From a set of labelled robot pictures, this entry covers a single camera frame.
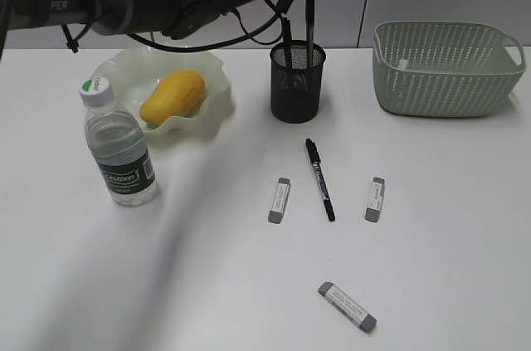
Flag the grey white eraser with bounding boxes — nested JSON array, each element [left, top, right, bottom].
[[364, 177, 385, 223], [318, 282, 377, 334], [268, 178, 291, 224]]

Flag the black mesh pen holder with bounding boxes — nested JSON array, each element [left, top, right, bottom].
[[270, 40, 326, 124]]

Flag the pale green plastic basket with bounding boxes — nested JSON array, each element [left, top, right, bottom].
[[373, 21, 526, 119]]

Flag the grey white eraser front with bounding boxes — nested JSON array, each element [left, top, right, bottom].
[[318, 282, 377, 334]]

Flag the clear plastic water bottle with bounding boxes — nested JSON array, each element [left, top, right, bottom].
[[79, 76, 158, 207]]

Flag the translucent green wavy plate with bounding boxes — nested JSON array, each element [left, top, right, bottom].
[[93, 46, 235, 136]]

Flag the waste paper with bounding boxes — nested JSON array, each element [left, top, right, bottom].
[[397, 59, 408, 71]]

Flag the black marker pen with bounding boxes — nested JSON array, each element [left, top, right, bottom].
[[305, 0, 315, 71], [304, 139, 335, 222], [281, 17, 293, 72]]

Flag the yellow mango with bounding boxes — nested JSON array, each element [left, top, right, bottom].
[[139, 71, 206, 126]]

